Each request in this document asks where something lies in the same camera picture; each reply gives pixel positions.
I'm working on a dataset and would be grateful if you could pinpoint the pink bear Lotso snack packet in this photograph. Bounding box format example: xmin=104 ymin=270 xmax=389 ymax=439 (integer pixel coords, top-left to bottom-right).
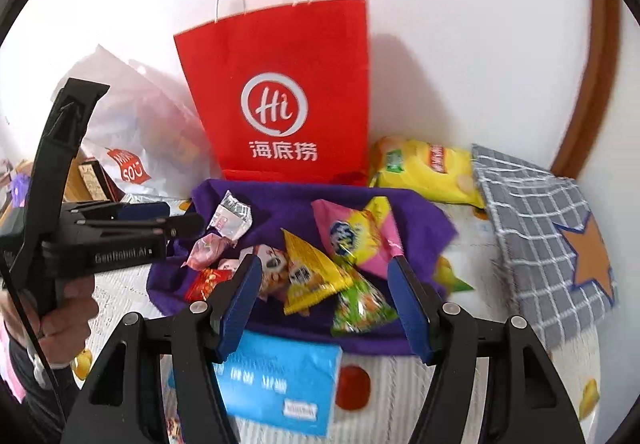
xmin=183 ymin=233 xmax=236 ymax=272

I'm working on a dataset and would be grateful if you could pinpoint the white small snack packet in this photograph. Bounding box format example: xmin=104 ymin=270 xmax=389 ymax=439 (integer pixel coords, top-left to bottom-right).
xmin=208 ymin=190 xmax=253 ymax=242

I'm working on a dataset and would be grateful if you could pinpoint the red candy packet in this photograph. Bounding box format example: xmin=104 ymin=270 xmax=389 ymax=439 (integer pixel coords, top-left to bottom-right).
xmin=184 ymin=268 xmax=234 ymax=303

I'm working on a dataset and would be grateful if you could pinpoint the pink strawberry snack packet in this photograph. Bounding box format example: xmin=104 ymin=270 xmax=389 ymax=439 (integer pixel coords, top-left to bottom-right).
xmin=239 ymin=245 xmax=290 ymax=301

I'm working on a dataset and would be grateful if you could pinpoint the yellow triangular snack packet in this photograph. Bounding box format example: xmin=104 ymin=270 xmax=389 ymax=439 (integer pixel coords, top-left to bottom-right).
xmin=282 ymin=230 xmax=352 ymax=315

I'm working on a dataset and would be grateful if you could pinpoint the pink yellow snack packet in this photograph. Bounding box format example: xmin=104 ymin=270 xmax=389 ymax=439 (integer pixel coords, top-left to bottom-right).
xmin=311 ymin=196 xmax=404 ymax=279

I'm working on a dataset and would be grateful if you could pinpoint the green snack packet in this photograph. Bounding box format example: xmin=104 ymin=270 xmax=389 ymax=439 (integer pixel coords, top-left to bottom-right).
xmin=331 ymin=264 xmax=398 ymax=337

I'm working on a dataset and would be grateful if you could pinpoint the left hand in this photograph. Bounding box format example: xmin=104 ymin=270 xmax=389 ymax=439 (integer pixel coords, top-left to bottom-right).
xmin=21 ymin=276 xmax=99 ymax=365

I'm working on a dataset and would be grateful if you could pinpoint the white Miniso plastic bag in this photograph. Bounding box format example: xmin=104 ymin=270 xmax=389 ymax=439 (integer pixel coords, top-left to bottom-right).
xmin=61 ymin=45 xmax=220 ymax=199

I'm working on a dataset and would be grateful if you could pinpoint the purple towel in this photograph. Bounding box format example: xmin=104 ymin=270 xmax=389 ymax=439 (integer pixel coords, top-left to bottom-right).
xmin=145 ymin=177 xmax=459 ymax=358

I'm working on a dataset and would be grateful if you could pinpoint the grey checkered star pouch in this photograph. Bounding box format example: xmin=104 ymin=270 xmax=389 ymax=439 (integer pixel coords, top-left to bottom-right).
xmin=472 ymin=145 xmax=616 ymax=350

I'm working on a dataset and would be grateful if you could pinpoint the blue tissue pack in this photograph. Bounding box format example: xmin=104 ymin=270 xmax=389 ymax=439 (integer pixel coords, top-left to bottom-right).
xmin=167 ymin=329 xmax=344 ymax=439

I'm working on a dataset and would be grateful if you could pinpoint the red paper shopping bag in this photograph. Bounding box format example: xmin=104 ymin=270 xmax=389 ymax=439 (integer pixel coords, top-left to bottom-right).
xmin=174 ymin=0 xmax=369 ymax=185

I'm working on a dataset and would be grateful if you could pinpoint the yellow chips bag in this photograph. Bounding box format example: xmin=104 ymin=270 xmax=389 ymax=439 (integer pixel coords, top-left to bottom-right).
xmin=369 ymin=136 xmax=485 ymax=209

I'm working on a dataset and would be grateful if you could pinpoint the brown wooden door frame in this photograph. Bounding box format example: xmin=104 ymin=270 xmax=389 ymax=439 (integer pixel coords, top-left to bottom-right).
xmin=551 ymin=0 xmax=620 ymax=178

